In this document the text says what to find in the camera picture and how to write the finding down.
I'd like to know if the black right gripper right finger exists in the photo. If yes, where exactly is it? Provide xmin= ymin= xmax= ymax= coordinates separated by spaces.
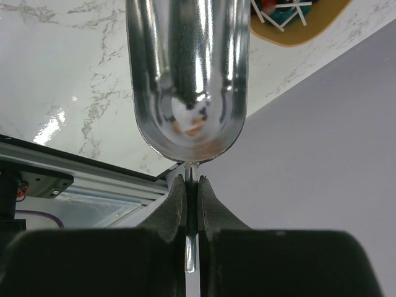
xmin=197 ymin=177 xmax=382 ymax=296

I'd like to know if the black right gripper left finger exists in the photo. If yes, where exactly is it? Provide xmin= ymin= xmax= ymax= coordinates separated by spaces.
xmin=1 ymin=176 xmax=187 ymax=296

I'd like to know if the silver metal scoop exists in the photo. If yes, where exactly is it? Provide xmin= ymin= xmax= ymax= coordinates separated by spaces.
xmin=126 ymin=1 xmax=251 ymax=273

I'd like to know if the tan tray of lollipops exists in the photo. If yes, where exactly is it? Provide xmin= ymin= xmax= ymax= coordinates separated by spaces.
xmin=251 ymin=1 xmax=351 ymax=47

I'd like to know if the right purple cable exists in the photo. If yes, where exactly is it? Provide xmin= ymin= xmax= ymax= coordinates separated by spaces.
xmin=15 ymin=209 xmax=66 ymax=229

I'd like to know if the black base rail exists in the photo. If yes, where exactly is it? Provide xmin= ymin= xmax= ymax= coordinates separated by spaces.
xmin=0 ymin=134 xmax=183 ymax=230

